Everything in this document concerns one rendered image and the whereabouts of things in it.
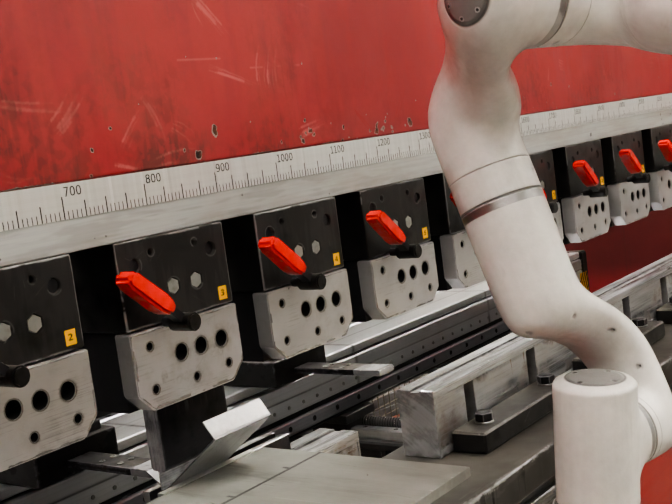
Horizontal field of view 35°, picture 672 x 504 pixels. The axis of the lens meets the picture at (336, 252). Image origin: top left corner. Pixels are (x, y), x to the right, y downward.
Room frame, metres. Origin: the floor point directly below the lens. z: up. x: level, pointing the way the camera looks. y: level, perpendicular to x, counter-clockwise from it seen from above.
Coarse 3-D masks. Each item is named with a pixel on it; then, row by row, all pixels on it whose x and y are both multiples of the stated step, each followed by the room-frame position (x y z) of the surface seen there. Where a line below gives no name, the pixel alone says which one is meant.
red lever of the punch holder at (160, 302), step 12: (120, 276) 0.96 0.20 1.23; (132, 276) 0.95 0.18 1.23; (120, 288) 0.96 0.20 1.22; (132, 288) 0.95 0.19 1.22; (144, 288) 0.96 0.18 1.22; (156, 288) 0.97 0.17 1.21; (144, 300) 0.97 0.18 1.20; (156, 300) 0.97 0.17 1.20; (168, 300) 0.98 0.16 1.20; (156, 312) 0.99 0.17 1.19; (168, 312) 0.98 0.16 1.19; (180, 312) 1.00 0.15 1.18; (192, 312) 1.00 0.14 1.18; (168, 324) 1.01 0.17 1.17; (180, 324) 1.00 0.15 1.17; (192, 324) 1.00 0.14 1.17
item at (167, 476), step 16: (192, 400) 1.09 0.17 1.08; (208, 400) 1.11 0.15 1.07; (224, 400) 1.12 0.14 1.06; (144, 416) 1.06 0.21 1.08; (160, 416) 1.05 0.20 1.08; (176, 416) 1.07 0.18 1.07; (192, 416) 1.08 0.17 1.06; (208, 416) 1.10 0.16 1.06; (160, 432) 1.05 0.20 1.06; (176, 432) 1.06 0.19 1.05; (192, 432) 1.08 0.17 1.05; (208, 432) 1.10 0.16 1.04; (160, 448) 1.05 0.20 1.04; (176, 448) 1.06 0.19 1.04; (192, 448) 1.08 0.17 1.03; (160, 464) 1.05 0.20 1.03; (176, 464) 1.06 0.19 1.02; (160, 480) 1.05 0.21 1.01
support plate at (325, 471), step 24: (264, 456) 1.12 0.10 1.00; (288, 456) 1.10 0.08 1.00; (336, 456) 1.08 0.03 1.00; (360, 456) 1.07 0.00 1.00; (216, 480) 1.06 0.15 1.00; (240, 480) 1.05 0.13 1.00; (264, 480) 1.04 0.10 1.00; (288, 480) 1.02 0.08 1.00; (312, 480) 1.02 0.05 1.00; (336, 480) 1.01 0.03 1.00; (360, 480) 1.00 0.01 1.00; (384, 480) 0.99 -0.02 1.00; (408, 480) 0.98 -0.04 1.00; (432, 480) 0.97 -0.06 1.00; (456, 480) 0.97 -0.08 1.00
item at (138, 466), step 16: (96, 432) 1.23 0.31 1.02; (112, 432) 1.24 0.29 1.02; (64, 448) 1.19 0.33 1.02; (80, 448) 1.20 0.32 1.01; (96, 448) 1.22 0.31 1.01; (112, 448) 1.24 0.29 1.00; (32, 464) 1.15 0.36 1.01; (48, 464) 1.17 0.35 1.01; (64, 464) 1.18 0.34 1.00; (80, 464) 1.17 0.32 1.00; (96, 464) 1.16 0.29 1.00; (112, 464) 1.15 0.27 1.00; (128, 464) 1.14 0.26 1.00; (144, 464) 1.13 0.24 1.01; (0, 480) 1.19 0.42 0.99; (16, 480) 1.18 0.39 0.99; (32, 480) 1.16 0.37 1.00; (48, 480) 1.16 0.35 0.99
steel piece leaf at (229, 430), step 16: (256, 400) 1.08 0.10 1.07; (224, 416) 1.04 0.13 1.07; (240, 416) 1.05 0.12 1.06; (256, 416) 1.06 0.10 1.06; (224, 432) 1.02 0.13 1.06; (240, 432) 1.05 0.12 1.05; (208, 448) 1.02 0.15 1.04; (224, 448) 1.07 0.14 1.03; (192, 464) 1.03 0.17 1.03; (208, 464) 1.08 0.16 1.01; (176, 480) 1.05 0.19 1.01
